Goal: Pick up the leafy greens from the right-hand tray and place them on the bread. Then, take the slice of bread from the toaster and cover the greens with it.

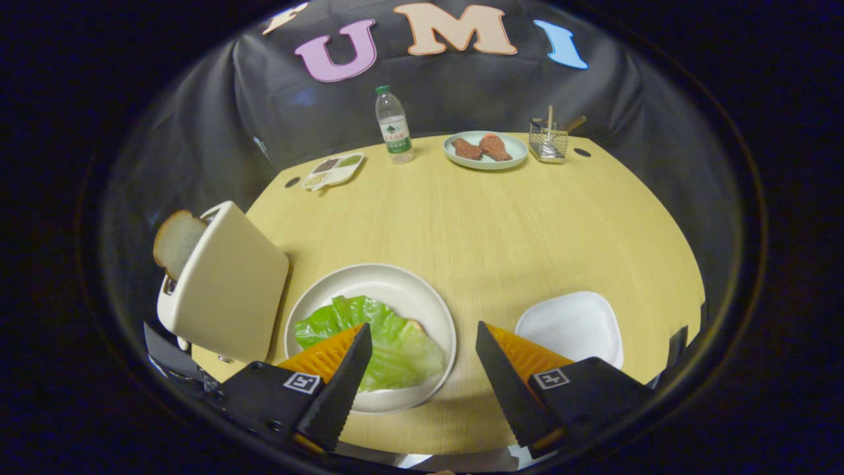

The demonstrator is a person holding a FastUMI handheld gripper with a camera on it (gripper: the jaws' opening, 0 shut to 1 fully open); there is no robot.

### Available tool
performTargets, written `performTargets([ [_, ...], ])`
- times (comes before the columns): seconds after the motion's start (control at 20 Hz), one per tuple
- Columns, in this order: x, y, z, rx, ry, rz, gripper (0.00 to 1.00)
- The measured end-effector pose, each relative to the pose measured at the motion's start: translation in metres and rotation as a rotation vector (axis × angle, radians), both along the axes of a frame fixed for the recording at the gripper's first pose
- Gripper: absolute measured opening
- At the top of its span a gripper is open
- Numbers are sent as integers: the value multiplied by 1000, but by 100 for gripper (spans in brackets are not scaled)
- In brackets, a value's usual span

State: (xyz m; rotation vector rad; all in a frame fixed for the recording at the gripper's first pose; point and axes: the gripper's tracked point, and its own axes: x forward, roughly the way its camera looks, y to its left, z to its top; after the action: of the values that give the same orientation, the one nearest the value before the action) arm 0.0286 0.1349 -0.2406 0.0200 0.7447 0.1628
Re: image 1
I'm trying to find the clear plastic water bottle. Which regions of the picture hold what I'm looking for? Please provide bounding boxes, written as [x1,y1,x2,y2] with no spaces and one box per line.
[375,84,416,164]

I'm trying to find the wire mesh utensil holder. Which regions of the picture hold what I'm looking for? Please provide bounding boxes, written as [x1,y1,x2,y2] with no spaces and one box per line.
[529,118,569,164]

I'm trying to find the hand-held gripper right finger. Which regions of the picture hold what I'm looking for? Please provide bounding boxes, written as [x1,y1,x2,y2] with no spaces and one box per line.
[475,321,655,459]

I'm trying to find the white square plate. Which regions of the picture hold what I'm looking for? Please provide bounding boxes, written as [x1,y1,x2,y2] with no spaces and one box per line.
[514,291,624,369]

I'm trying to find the black backdrop cloth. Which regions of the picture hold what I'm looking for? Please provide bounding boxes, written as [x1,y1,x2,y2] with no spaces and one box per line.
[102,0,746,344]

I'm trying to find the large round cream plate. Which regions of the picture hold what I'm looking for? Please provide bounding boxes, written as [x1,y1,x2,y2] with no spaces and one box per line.
[284,263,458,415]

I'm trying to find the green lettuce leaf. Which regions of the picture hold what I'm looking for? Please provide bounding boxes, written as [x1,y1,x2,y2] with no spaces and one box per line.
[294,295,446,392]

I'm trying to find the cream toaster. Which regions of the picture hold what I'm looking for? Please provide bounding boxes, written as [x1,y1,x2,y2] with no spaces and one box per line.
[157,201,291,365]

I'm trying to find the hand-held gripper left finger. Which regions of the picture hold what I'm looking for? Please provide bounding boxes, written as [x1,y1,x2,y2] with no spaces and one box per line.
[212,323,374,453]

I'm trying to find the small round plate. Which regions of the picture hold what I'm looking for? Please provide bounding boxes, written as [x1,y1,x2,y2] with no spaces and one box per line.
[443,130,529,171]

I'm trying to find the white divided condiment tray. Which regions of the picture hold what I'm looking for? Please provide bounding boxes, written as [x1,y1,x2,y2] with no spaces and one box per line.
[302,152,365,192]

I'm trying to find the bread slice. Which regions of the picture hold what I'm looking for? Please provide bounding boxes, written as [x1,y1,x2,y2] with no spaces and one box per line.
[153,210,209,282]

